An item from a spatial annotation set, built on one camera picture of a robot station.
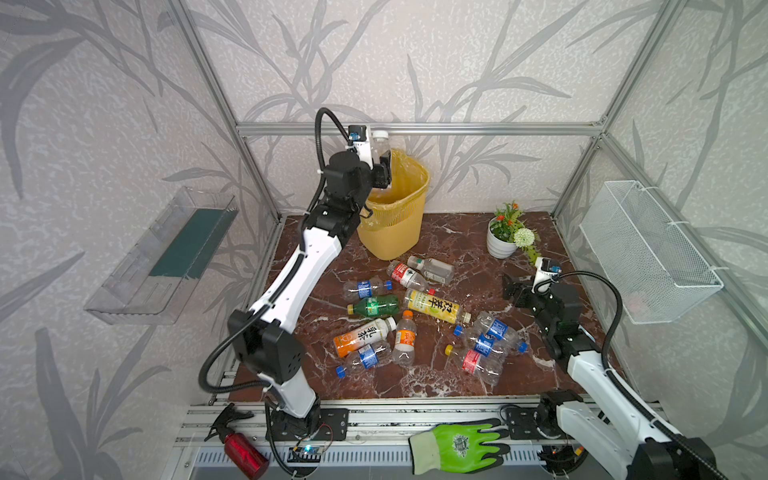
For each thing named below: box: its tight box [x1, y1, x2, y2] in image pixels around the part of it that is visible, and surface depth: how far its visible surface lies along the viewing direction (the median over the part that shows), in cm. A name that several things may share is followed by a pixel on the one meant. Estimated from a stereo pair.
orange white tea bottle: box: [333, 316, 397, 358], surface depth 86 cm
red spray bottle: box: [204, 402, 269, 480], surface depth 70 cm
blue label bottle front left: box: [335, 341, 394, 379], surface depth 82 cm
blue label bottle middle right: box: [454, 325, 528, 360], surface depth 85 cm
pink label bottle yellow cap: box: [445, 344, 503, 386], surface depth 82 cm
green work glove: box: [408, 418, 511, 475], surface depth 71 cm
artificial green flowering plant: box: [490, 200, 541, 265], surface depth 98 cm
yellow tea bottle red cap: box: [403, 288, 472, 324], surface depth 91 cm
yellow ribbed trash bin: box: [357, 150, 431, 261], surface depth 94 cm
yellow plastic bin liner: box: [361, 148, 430, 231], surface depth 89 cm
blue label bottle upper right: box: [474, 311, 529, 353], surface depth 87 cm
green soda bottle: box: [346, 294, 400, 317], surface depth 92 cm
